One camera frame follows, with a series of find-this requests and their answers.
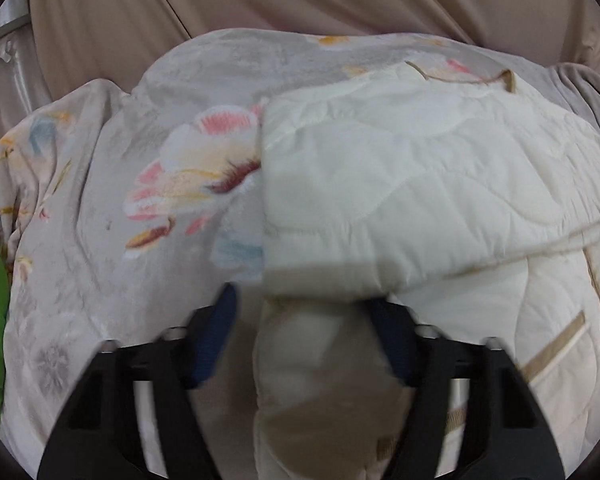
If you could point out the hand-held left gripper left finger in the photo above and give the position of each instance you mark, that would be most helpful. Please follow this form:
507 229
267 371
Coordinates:
214 342

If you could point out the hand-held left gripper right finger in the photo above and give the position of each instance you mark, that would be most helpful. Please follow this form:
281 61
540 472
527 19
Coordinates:
389 342

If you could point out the white quilted blanket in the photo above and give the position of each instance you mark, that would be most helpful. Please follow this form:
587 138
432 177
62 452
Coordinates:
380 160

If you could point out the grey floral blanket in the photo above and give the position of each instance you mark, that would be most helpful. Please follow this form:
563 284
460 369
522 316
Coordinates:
105 235

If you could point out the silver satin curtain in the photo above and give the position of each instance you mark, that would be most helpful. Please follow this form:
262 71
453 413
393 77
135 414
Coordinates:
7 95

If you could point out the beige cloth backdrop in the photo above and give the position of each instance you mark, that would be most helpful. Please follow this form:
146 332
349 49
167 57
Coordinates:
280 0

